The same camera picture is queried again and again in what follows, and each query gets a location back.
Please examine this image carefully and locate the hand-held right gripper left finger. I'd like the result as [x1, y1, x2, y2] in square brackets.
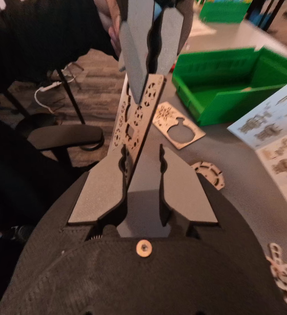
[67, 144, 130, 225]

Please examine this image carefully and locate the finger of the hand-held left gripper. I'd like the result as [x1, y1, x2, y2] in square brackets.
[119, 0, 156, 104]
[155, 7, 185, 75]

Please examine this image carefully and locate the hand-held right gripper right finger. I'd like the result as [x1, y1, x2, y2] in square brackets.
[159, 144, 219, 227]

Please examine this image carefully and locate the wooden sheet with gear parts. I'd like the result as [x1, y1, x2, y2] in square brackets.
[108, 73, 167, 190]

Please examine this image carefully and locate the green plastic bin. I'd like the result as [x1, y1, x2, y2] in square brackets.
[172, 47, 287, 126]

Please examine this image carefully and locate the wooden ringed tower assembly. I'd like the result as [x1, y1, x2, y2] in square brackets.
[266, 242, 287, 305]

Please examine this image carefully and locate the person's left forearm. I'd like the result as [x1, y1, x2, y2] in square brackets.
[0, 0, 117, 83]

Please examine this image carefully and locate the person's left hand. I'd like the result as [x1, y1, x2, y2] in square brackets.
[94, 0, 129, 59]

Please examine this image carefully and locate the round wooden base part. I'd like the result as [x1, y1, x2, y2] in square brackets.
[191, 161, 225, 190]

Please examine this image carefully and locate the green box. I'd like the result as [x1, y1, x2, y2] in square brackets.
[200, 0, 252, 24]

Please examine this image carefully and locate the black chair armrest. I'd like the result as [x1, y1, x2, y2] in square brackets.
[17, 113, 104, 152]

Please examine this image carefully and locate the wooden sheet with round cut-out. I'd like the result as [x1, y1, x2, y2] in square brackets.
[152, 101, 206, 150]

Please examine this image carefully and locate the person's lap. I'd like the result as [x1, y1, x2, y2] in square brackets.
[0, 112, 90, 315]

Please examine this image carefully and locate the folded instruction booklet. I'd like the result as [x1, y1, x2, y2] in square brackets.
[227, 74, 287, 217]

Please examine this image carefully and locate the white cable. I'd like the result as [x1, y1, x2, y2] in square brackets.
[34, 81, 63, 114]

